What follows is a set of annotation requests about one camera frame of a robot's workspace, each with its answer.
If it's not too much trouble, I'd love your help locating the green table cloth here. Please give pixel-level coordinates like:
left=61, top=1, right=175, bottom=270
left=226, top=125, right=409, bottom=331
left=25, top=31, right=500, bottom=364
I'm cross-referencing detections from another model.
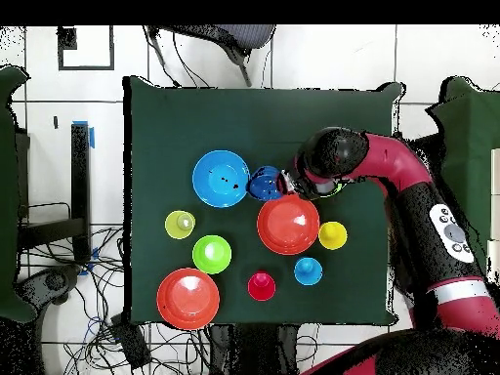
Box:
left=0, top=64, right=38, bottom=323
left=425, top=75, right=500, bottom=274

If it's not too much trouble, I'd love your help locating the black chair base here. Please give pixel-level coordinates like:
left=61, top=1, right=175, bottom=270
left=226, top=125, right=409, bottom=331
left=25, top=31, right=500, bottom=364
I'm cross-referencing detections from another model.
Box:
left=17, top=264, right=84, bottom=317

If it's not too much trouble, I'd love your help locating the dark green tablecloth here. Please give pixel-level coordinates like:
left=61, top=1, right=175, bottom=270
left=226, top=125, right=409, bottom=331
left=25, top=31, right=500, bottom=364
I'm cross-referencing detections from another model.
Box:
left=123, top=75, right=403, bottom=325

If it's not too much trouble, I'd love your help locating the black power strip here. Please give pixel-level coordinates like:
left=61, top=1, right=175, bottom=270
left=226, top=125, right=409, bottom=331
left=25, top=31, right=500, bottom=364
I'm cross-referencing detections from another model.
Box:
left=109, top=313, right=152, bottom=370

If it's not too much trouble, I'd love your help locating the light blue cup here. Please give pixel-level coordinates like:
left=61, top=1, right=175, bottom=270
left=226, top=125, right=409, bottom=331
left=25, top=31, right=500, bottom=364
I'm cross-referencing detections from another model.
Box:
left=293, top=256, right=324, bottom=287

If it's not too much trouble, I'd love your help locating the small dark blue bowl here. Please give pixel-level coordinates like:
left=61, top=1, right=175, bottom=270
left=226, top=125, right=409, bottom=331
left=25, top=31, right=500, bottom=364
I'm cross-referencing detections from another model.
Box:
left=246, top=165, right=284, bottom=202

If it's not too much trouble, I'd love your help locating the large green bowl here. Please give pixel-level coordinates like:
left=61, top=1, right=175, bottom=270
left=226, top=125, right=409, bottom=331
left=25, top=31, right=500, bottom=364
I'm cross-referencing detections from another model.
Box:
left=317, top=177, right=349, bottom=198

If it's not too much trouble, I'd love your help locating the floor cable bundle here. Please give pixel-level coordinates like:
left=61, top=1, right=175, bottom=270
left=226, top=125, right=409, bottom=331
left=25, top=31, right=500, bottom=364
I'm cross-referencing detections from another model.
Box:
left=22, top=224, right=212, bottom=375

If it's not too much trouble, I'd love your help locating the orange bowl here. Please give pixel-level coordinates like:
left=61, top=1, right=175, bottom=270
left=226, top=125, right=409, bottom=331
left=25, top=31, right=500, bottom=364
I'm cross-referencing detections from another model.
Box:
left=256, top=191, right=321, bottom=256
left=156, top=268, right=221, bottom=332

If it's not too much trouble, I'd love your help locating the blue tape strip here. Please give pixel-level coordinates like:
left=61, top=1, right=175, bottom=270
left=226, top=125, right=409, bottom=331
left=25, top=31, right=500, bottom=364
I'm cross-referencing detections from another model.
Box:
left=71, top=119, right=96, bottom=149
left=77, top=246, right=100, bottom=277

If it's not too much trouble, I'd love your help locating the grey office chair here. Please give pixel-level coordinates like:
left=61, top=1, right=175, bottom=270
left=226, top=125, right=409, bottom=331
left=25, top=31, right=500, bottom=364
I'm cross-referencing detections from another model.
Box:
left=146, top=24, right=277, bottom=88

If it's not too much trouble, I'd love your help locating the red cup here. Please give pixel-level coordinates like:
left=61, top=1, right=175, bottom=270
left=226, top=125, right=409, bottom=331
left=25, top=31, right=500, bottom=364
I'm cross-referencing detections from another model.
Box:
left=246, top=270, right=277, bottom=303

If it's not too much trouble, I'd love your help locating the translucent yellow cup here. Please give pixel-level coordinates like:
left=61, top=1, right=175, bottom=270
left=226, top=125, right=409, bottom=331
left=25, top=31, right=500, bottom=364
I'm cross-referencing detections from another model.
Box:
left=164, top=209, right=197, bottom=240

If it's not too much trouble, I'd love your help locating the large light blue bowl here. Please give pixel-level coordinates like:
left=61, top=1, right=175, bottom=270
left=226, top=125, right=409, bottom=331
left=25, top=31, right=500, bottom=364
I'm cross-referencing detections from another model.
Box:
left=191, top=149, right=251, bottom=209

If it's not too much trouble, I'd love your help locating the black square frame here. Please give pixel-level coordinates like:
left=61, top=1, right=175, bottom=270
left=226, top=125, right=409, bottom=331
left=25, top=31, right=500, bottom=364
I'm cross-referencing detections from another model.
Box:
left=57, top=24, right=115, bottom=72

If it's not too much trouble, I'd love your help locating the small green bowl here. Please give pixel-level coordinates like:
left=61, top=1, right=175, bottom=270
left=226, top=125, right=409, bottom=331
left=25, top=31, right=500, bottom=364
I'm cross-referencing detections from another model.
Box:
left=191, top=234, right=232, bottom=275

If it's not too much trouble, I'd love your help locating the opaque yellow cup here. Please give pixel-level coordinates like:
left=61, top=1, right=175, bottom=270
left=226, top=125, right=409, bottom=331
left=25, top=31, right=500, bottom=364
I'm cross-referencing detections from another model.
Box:
left=317, top=221, right=349, bottom=251

